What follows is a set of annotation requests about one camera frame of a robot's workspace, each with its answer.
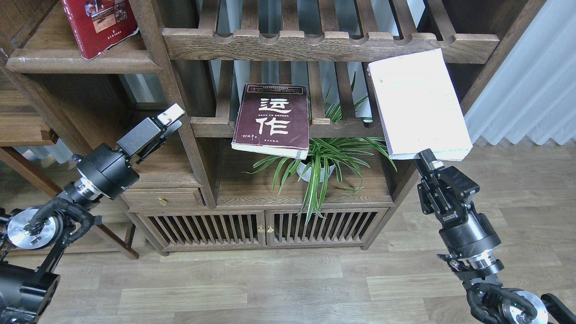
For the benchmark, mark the white paperback book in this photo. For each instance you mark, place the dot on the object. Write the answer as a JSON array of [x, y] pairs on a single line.
[[418, 107]]

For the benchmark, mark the wooden drawer with brass knob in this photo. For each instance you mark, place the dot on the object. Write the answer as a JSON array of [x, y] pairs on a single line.
[[162, 199]]

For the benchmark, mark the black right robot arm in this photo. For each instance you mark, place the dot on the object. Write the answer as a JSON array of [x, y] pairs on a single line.
[[491, 303]]

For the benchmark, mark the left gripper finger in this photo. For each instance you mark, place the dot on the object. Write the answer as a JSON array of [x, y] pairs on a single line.
[[151, 133]]

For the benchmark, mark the red paperback book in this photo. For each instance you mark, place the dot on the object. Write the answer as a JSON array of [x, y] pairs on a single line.
[[99, 24]]

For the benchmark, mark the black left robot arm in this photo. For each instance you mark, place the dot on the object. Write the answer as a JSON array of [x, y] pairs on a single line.
[[25, 292]]

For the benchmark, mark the green spider plant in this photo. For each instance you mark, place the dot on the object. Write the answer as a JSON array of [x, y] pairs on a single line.
[[344, 152]]

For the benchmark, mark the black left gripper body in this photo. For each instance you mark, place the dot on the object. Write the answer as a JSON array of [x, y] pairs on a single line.
[[104, 172]]

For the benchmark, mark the dark maroon book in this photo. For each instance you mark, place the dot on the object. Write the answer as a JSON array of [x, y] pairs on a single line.
[[273, 119]]

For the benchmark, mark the white plant pot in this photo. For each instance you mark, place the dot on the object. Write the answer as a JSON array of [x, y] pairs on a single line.
[[306, 169]]

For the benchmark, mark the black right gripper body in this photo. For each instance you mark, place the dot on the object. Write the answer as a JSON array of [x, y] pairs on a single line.
[[468, 236]]

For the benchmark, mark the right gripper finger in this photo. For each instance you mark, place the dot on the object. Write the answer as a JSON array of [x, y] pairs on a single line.
[[440, 179]]

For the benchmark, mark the right slatted cabinet door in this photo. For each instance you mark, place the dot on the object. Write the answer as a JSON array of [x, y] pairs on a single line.
[[337, 227]]

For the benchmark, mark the wooden side furniture left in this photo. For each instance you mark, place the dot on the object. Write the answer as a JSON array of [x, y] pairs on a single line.
[[22, 126]]

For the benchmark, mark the white pleated curtain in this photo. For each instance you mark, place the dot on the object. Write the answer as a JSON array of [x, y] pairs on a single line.
[[533, 93]]

